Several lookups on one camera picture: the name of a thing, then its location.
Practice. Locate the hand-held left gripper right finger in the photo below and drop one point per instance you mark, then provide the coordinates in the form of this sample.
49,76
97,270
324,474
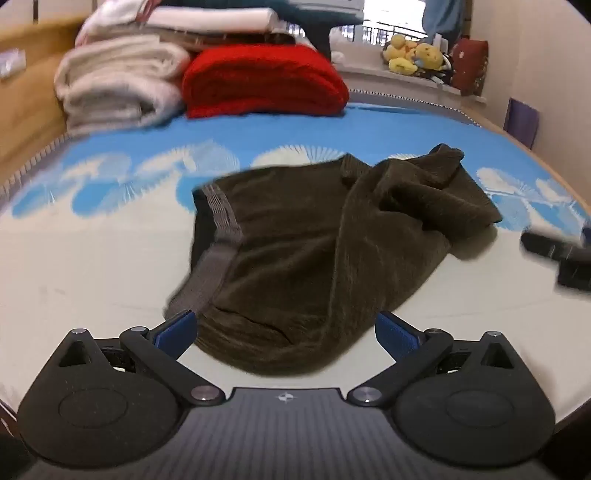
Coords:
395,333

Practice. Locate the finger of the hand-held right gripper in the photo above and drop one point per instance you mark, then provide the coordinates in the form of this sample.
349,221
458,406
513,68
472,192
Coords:
547,244
575,276

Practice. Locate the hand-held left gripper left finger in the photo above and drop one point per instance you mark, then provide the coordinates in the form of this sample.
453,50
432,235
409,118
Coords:
174,333

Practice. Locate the dark olive towel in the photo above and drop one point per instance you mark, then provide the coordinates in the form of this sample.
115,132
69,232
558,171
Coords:
295,258

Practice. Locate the purple mat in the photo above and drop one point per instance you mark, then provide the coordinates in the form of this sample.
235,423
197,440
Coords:
521,122

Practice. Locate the red cushion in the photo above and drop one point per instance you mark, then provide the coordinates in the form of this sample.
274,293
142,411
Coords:
468,67

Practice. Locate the black white plush toy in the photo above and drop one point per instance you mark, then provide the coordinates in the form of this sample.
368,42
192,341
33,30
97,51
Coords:
438,71

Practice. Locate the yellow bear plush toy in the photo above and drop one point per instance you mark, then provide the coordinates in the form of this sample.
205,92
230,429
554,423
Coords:
427,55

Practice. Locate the yellow duck plush toy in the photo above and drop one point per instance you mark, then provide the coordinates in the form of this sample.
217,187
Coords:
399,53

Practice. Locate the blue curtain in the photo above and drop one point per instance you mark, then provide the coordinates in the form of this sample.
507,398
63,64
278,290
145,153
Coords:
441,18

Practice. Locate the cream folded blanket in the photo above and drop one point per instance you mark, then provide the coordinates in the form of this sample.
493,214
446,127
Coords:
115,83

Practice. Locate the black window railing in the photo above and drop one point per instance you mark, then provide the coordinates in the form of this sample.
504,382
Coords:
392,33

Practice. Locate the red folded blanket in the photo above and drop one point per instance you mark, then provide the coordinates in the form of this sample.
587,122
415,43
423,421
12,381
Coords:
263,83

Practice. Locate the white round plush toy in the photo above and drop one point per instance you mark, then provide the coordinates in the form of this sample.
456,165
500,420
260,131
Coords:
337,57

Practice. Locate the navy patterned folded cloth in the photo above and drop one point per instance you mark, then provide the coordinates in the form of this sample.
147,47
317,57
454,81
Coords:
240,39

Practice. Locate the teal shark plush toy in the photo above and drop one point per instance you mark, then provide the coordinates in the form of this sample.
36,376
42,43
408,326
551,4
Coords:
323,23

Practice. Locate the pink white folded cloth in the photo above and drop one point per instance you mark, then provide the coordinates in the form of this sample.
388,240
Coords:
111,18

